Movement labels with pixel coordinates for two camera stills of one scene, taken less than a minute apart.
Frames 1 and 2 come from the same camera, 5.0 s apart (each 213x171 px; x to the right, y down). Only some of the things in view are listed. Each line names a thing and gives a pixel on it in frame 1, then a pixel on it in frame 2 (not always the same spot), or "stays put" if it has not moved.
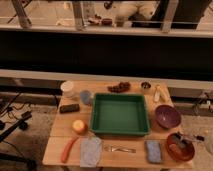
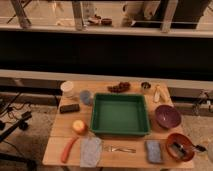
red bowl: [180, 147] stays put
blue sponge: [153, 151] stays put
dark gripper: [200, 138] → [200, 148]
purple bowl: [167, 116] stays put
